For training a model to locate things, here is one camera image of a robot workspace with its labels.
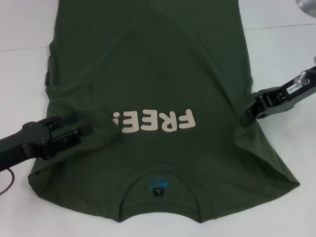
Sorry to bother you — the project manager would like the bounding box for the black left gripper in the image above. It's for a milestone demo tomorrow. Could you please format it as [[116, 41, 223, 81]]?
[[0, 112, 94, 171]]

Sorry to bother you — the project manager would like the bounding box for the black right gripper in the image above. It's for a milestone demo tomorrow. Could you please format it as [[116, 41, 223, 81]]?
[[242, 65, 316, 127]]

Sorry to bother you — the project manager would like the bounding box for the dark green FREE t-shirt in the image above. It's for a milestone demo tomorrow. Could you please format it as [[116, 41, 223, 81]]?
[[27, 0, 301, 221]]

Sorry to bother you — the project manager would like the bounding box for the dark left wrist camera cable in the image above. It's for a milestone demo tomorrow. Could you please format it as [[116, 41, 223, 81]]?
[[0, 169, 15, 196]]

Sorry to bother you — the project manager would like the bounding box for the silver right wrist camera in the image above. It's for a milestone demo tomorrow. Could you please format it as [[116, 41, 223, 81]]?
[[295, 0, 316, 17]]

